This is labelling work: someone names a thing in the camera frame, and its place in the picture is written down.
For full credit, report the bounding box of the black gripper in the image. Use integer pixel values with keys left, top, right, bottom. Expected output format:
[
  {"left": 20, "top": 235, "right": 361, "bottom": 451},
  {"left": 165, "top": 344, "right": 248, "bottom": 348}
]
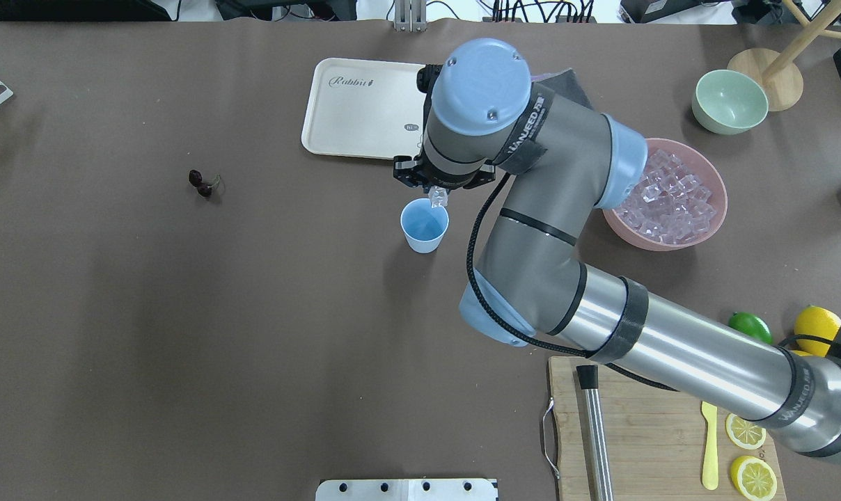
[{"left": 393, "top": 154, "right": 496, "bottom": 191}]

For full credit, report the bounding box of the clear ice cube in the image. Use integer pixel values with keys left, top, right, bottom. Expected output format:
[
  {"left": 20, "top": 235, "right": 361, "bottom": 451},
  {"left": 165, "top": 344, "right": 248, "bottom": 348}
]
[{"left": 429, "top": 186, "right": 449, "bottom": 209}]

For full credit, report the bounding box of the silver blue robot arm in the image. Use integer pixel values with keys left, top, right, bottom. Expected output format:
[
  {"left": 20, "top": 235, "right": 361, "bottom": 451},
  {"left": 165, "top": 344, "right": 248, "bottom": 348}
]
[{"left": 394, "top": 38, "right": 841, "bottom": 464}]

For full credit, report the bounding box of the blue paper cup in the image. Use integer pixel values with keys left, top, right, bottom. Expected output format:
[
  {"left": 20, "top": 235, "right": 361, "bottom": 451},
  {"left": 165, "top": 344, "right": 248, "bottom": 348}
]
[{"left": 400, "top": 198, "right": 450, "bottom": 254}]

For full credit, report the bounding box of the dark cherries pair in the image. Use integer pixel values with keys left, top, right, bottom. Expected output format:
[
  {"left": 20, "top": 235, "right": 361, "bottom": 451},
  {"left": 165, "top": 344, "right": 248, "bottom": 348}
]
[{"left": 187, "top": 169, "right": 222, "bottom": 199}]

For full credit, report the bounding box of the pink bowl of ice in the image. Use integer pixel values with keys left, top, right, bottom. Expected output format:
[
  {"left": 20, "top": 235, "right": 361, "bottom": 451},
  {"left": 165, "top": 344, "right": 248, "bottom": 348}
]
[{"left": 603, "top": 138, "right": 728, "bottom": 251}]

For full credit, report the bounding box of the wooden cup tree stand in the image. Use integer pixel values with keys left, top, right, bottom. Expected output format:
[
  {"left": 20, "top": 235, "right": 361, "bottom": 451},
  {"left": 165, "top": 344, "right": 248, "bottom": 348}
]
[{"left": 727, "top": 1, "right": 841, "bottom": 112}]

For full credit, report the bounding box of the cream rabbit tray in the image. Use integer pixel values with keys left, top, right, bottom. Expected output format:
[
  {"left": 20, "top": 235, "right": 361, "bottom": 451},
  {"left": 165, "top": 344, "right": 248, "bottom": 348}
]
[{"left": 301, "top": 58, "right": 426, "bottom": 161}]

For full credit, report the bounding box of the grey folded cloth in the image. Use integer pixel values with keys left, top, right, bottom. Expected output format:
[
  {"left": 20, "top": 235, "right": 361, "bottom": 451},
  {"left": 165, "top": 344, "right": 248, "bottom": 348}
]
[{"left": 531, "top": 67, "right": 595, "bottom": 111}]

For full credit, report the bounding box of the steel muddler black tip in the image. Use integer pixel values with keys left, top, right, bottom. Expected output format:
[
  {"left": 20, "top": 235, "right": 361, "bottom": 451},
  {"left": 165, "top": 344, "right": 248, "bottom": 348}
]
[{"left": 576, "top": 365, "right": 615, "bottom": 500}]

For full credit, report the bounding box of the mint green bowl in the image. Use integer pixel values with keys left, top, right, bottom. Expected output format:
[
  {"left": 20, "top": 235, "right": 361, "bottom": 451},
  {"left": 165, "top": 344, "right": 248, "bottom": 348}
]
[{"left": 691, "top": 69, "right": 769, "bottom": 136}]

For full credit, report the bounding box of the wooden cutting board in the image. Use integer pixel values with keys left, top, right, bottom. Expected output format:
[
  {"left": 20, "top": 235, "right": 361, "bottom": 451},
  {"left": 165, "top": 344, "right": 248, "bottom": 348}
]
[{"left": 548, "top": 356, "right": 746, "bottom": 500}]

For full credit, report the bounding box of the green lime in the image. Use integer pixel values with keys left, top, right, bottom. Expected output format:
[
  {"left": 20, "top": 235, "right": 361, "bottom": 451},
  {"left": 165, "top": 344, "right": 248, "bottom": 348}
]
[{"left": 727, "top": 312, "right": 774, "bottom": 344}]

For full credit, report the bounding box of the yellow lemon back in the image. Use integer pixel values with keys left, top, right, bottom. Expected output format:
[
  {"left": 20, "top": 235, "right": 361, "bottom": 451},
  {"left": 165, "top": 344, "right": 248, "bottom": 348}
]
[{"left": 793, "top": 305, "right": 841, "bottom": 356}]

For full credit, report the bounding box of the lemon slice inner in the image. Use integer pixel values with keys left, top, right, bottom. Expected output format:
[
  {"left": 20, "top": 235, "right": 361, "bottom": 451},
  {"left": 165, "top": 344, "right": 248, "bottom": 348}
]
[{"left": 724, "top": 413, "right": 769, "bottom": 450}]

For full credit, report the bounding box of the yellow plastic knife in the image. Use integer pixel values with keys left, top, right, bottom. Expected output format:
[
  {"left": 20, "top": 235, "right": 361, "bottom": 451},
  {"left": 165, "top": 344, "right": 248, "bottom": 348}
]
[{"left": 700, "top": 401, "right": 720, "bottom": 491}]

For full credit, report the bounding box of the lemon slice near edge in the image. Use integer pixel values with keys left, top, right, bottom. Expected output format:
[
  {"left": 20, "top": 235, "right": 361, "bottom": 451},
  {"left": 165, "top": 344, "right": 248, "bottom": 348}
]
[{"left": 730, "top": 454, "right": 779, "bottom": 500}]

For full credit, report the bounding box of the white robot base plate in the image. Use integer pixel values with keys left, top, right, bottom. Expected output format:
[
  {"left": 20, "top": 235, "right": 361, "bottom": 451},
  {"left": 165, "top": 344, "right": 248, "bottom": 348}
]
[{"left": 315, "top": 478, "right": 500, "bottom": 500}]

